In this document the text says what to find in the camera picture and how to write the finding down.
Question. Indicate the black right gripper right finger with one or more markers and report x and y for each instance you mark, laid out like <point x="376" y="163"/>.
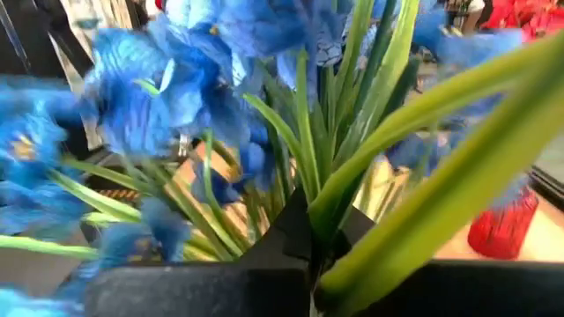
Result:
<point x="484" y="290"/>

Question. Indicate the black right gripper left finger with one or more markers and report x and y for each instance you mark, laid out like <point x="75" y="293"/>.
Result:
<point x="198" y="292"/>

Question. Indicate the blue artificial flower bunch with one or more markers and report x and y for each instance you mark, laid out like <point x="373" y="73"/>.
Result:
<point x="31" y="145"/>
<point x="388" y="132"/>

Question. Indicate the red artificial flower bunch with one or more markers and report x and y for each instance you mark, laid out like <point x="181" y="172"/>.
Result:
<point x="529" y="17"/>

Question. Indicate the red ribbed glass vase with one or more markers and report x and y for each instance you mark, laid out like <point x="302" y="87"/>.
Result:
<point x="502" y="233"/>

